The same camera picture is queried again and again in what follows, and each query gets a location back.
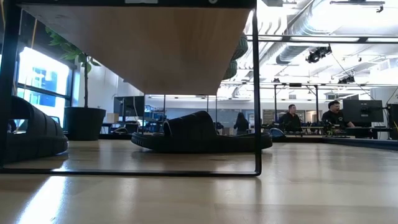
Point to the black rubber slide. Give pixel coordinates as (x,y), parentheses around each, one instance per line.
(40,140)
(192,137)

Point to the green rubber slide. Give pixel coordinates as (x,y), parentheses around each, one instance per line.
(242,46)
(230,70)

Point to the person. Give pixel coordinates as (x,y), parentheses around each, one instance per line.
(334,116)
(241,124)
(289,121)

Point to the green potted plant black pot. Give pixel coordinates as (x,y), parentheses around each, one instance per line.
(84,124)

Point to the black computer monitor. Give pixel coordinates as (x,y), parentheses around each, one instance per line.
(363,110)

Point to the wooden shelf with black frame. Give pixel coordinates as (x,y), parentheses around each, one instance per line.
(140,46)

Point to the black overhead camera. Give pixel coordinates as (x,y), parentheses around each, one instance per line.
(317,55)

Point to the black overhead frame beam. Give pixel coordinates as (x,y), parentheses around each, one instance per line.
(311,39)

